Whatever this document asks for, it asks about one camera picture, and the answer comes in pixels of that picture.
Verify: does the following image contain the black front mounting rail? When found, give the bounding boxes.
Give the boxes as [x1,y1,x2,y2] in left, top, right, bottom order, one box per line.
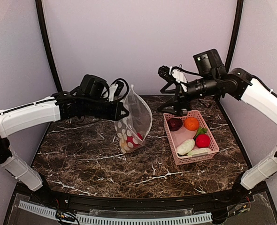
[16,182,268,216]

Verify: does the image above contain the yellow toy pear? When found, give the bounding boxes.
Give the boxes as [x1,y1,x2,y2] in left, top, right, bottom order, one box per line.
[119,139,129,153]

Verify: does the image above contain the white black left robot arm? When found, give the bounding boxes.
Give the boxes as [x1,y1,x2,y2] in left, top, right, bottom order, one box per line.
[0,92,130,204]

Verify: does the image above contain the pink perforated plastic basket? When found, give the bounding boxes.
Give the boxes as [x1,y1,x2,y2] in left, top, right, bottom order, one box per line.
[163,110,219,165]

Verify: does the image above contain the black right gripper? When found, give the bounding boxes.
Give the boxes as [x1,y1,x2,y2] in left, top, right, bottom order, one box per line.
[157,73,219,116]

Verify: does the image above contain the grey slotted cable duct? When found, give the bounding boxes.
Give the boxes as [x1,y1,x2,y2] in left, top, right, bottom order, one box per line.
[18,200,212,225]

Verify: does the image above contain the pale green toy cabbage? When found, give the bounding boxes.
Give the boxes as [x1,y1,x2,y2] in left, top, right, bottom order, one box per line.
[187,148,211,157]

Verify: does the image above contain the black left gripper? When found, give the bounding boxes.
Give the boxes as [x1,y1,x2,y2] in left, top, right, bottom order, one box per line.
[84,98,130,121]

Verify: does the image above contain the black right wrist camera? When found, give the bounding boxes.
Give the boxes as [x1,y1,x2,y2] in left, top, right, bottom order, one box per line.
[193,49,226,77]

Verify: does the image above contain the red toy tomato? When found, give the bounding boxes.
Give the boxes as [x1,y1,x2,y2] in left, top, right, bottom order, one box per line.
[195,134,210,148]

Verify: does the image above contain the white toy radish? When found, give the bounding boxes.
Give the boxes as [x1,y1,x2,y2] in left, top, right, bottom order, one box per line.
[176,139,195,155]

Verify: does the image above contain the green toy leaf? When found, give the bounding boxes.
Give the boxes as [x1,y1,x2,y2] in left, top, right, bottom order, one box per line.
[194,127,208,139]

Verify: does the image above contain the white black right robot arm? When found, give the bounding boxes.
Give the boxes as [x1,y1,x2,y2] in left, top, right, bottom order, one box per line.
[158,66,277,203]

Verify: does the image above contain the orange toy fruit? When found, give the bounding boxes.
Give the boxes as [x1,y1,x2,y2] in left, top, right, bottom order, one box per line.
[184,117,199,131]

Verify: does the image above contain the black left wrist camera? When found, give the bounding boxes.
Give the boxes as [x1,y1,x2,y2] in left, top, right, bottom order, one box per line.
[79,75,107,99]

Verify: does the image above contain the black left frame post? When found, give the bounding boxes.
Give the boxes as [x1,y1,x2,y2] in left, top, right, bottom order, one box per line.
[35,0,63,92]

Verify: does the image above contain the black right frame post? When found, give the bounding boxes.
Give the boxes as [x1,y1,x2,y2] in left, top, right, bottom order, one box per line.
[225,0,244,72]

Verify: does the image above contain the dark purple toy onion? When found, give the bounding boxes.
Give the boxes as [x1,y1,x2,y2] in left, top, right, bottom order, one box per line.
[167,118,183,132]

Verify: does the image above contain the black frame post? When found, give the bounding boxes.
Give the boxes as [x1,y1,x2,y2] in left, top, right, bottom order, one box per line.
[35,0,63,92]
[225,0,244,72]

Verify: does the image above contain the clear zip top bag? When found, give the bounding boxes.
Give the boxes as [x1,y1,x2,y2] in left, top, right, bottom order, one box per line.
[114,84,153,153]

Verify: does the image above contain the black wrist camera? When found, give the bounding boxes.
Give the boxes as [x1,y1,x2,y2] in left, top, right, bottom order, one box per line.
[193,49,226,77]
[79,75,107,99]

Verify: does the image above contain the red toy pomegranate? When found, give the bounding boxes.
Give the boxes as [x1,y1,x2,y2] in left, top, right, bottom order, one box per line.
[126,133,143,149]

